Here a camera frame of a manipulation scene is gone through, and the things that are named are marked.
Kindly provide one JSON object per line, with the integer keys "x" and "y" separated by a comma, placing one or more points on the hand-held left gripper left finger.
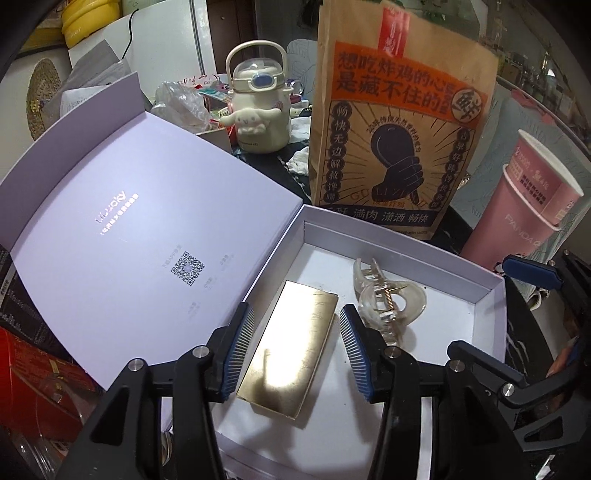
{"x": 238, "y": 350}

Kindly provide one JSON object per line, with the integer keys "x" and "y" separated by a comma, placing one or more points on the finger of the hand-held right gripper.
{"x": 531, "y": 272}
{"x": 485, "y": 362}

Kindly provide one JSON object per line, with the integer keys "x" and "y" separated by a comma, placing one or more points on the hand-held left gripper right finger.
{"x": 355, "y": 355}

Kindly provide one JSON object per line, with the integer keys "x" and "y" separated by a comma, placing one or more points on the gold metallic box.
{"x": 291, "y": 341}

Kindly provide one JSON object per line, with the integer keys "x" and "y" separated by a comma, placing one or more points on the purple gift box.
{"x": 138, "y": 184}

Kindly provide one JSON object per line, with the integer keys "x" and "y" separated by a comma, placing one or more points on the pink panda paper cup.
{"x": 498, "y": 230}

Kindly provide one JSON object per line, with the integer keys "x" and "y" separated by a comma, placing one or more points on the clear hair claw clip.
{"x": 392, "y": 300}

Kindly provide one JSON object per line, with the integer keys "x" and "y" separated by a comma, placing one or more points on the clear drinking glass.
{"x": 60, "y": 415}

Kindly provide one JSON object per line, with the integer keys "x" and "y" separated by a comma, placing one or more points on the brown printed paper bag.
{"x": 397, "y": 138}

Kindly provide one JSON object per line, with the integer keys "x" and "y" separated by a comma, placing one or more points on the white tissue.
{"x": 300, "y": 157}

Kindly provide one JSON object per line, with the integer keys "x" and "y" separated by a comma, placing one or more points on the red canister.
{"x": 27, "y": 364}

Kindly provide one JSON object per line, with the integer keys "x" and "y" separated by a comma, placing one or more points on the small cardboard box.
{"x": 212, "y": 138}

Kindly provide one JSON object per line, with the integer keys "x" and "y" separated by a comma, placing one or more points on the black printed packet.
{"x": 7, "y": 286}

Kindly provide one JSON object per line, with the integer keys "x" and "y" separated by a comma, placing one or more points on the cream cartoon water bottle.
{"x": 261, "y": 106}

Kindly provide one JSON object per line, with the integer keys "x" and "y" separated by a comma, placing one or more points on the clear plastic bag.
{"x": 178, "y": 101}

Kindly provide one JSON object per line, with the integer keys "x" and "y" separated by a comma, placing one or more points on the white fridge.
{"x": 171, "y": 46}

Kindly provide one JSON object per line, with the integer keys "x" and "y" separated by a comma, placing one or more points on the grey paper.
{"x": 92, "y": 69}

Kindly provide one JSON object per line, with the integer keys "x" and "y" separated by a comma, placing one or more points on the woven straw fan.
{"x": 41, "y": 101}

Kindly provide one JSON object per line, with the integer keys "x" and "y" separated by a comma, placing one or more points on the yellow pot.
{"x": 87, "y": 18}

